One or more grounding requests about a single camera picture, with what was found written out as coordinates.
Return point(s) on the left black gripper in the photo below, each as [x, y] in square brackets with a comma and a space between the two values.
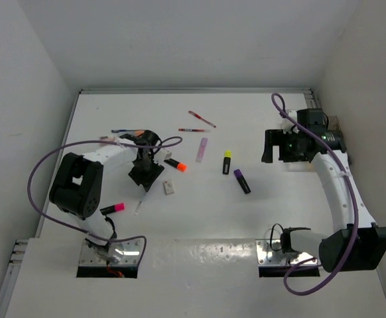
[146, 179]

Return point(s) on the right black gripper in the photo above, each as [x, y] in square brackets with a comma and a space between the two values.
[276, 137]

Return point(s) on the clear pen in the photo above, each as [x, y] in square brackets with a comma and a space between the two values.
[140, 203]

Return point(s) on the red capped pen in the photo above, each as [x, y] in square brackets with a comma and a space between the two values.
[194, 130]

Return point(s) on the red gel pen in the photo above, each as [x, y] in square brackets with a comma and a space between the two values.
[202, 119]

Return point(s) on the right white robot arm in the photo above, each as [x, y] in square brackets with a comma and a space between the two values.
[331, 164]

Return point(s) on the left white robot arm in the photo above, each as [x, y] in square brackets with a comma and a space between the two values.
[76, 189]

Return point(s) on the white eraser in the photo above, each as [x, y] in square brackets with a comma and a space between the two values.
[168, 187]

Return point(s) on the orange black highlighter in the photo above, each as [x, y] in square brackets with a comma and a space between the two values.
[176, 164]

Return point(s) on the clear acrylic container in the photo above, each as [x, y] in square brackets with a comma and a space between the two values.
[333, 124]

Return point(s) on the pink black highlighter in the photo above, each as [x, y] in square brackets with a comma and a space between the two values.
[112, 209]

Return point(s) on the blue pen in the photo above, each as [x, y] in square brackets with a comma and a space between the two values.
[123, 130]

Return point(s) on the pink eraser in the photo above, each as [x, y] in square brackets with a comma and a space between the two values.
[108, 138]

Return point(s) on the pink translucent highlighter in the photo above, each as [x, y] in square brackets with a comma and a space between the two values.
[201, 149]

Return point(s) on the purple black highlighter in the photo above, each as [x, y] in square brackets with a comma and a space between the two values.
[242, 181]

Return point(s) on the yellow black highlighter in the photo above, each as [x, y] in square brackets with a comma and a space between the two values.
[226, 162]

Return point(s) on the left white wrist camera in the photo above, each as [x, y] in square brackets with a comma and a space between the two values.
[163, 155]

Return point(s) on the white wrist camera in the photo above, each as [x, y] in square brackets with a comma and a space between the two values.
[287, 124]
[163, 155]

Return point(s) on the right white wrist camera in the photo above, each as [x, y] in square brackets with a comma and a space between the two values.
[287, 124]

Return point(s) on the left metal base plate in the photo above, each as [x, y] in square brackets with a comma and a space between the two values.
[118, 254]

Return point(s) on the metal base plate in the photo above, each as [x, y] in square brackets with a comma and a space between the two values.
[118, 254]
[271, 256]

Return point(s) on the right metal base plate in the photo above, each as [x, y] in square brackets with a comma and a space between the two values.
[271, 256]

